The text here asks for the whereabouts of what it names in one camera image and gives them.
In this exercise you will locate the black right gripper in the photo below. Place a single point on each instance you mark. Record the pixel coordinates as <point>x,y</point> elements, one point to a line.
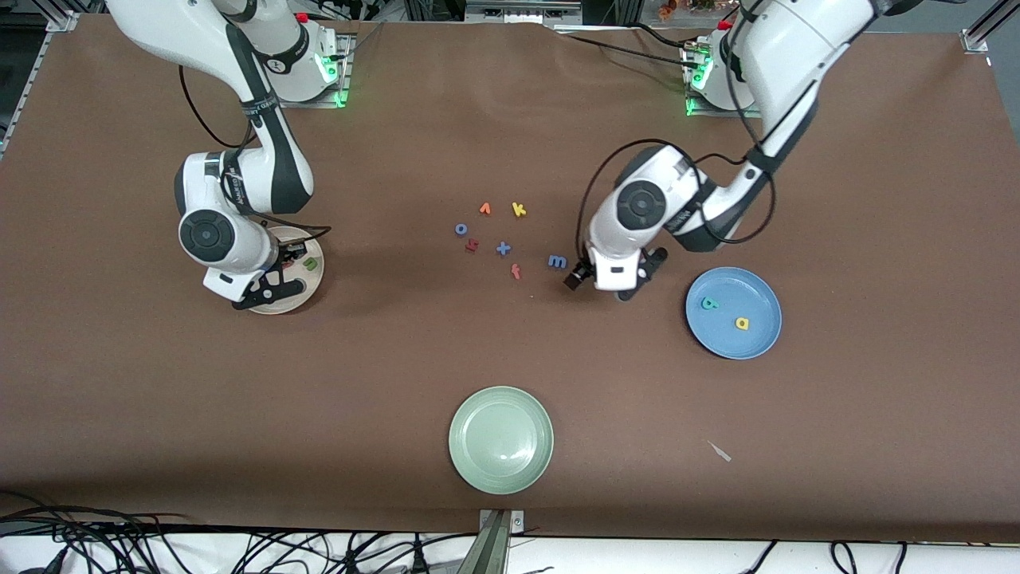
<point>290,260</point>

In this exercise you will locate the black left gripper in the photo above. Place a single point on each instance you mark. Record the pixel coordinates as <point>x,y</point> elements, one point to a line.
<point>587,269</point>

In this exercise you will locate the blue foam letter m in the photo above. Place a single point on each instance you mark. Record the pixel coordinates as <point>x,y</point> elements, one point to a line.
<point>557,259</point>

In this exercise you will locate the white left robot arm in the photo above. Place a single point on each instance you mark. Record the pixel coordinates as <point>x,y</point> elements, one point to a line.
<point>641,206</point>

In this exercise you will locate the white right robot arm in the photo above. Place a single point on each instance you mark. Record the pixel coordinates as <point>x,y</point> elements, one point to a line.
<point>211,235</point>

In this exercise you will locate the beige round plate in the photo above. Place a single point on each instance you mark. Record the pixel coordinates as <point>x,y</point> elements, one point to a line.
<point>312,281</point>

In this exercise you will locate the blue round plate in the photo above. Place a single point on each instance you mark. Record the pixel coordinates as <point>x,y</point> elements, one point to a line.
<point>717,335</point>

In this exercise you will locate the brown table cover sheet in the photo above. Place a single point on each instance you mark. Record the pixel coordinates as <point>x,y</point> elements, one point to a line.
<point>510,143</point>

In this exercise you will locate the small white tape scrap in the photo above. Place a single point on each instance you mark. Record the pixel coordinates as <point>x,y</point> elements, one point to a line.
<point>719,451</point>

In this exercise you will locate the pale green round plate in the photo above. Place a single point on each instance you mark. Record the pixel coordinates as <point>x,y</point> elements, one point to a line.
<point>500,440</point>

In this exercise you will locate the small orange background object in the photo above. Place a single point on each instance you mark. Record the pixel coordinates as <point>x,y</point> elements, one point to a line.
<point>669,8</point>

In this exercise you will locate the dark background rack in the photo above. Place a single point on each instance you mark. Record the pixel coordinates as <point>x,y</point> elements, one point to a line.
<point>518,9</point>

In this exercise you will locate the aluminium profile beam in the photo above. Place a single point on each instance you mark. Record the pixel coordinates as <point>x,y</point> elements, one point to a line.
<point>496,542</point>

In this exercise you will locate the aluminium frame rail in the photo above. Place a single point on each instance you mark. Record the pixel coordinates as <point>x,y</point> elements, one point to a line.
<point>978,36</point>
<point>36,76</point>

